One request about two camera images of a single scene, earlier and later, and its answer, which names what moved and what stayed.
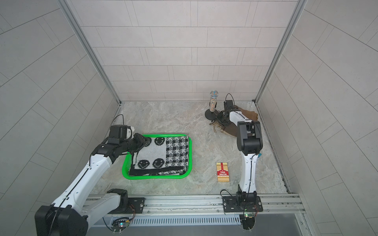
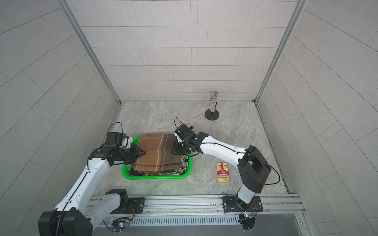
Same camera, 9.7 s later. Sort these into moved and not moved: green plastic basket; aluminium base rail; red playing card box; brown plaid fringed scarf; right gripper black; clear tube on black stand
Moved: brown plaid fringed scarf; right gripper black
Not moved: aluminium base rail; clear tube on black stand; red playing card box; green plastic basket
